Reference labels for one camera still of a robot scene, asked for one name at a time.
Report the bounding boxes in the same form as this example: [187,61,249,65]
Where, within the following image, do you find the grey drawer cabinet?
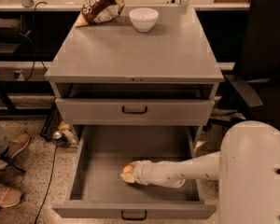
[46,6,223,140]

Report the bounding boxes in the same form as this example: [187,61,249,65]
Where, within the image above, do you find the closed grey middle drawer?
[55,98,214,126]

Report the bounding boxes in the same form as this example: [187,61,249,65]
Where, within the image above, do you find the black office chair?
[199,0,280,130]

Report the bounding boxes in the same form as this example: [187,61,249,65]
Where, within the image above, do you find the wall power outlet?
[13,70,24,81]

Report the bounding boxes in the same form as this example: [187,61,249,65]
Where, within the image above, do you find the brown chip bag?
[74,0,125,27]

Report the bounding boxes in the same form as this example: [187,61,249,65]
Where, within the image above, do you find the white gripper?
[120,161,153,185]

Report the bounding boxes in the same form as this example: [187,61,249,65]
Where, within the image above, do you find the open grey bottom drawer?
[53,126,216,221]

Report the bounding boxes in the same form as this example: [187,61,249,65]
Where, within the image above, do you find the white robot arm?
[120,121,280,224]

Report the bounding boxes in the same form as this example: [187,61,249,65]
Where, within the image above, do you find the black hanging cable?
[20,1,49,81]

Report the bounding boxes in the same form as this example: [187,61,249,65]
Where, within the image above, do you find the white bowl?
[129,7,159,32]

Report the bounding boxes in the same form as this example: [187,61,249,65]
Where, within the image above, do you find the black floor cable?
[33,142,60,224]

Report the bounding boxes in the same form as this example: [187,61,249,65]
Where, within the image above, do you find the orange fruit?
[122,165,134,174]

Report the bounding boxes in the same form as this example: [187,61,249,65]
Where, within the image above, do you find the tan shoe lower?
[0,184,22,208]

